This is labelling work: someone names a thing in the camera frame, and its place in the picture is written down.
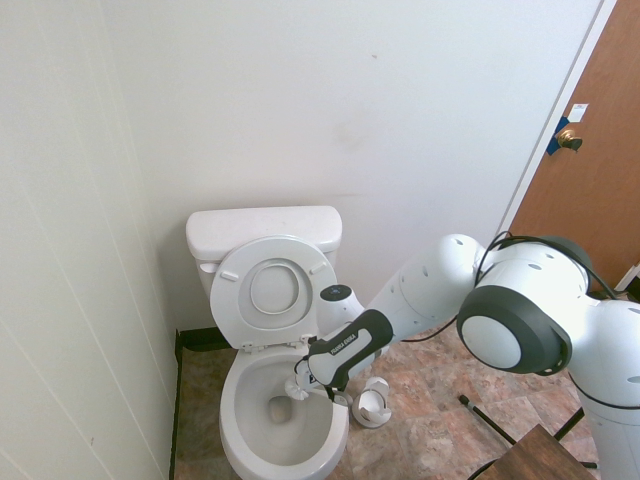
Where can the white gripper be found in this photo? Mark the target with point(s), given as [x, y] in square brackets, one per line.
[306, 372]

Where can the white toilet brush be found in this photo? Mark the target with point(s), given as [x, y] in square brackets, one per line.
[295, 389]

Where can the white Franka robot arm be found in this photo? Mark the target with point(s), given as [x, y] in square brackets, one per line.
[430, 285]

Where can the white toilet brush holder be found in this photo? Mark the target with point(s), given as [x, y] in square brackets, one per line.
[372, 405]

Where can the white toilet bowl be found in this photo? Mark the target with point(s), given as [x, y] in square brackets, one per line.
[260, 450]

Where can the white toilet lid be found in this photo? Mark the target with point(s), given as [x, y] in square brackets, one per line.
[275, 290]

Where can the white toilet seat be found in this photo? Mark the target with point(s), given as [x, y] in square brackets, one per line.
[230, 310]

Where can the white toilet tank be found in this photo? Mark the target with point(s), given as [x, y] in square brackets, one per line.
[207, 280]

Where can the black baseboard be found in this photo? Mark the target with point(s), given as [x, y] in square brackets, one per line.
[174, 400]
[205, 339]

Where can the white tank lid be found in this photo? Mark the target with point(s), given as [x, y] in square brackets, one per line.
[260, 227]

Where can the dark wooden table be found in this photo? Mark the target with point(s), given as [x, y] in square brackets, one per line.
[545, 455]

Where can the blue tape strip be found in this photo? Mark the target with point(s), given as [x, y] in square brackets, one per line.
[554, 142]

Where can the brown wooden door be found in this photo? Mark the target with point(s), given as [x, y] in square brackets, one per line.
[600, 175]

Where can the brass door knob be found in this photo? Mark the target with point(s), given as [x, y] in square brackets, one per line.
[569, 137]

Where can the white paper label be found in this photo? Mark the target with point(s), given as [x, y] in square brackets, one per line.
[579, 112]

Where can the black camera stand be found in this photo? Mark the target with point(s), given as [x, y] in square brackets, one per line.
[487, 417]

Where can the white door frame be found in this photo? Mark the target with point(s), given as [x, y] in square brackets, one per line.
[555, 125]

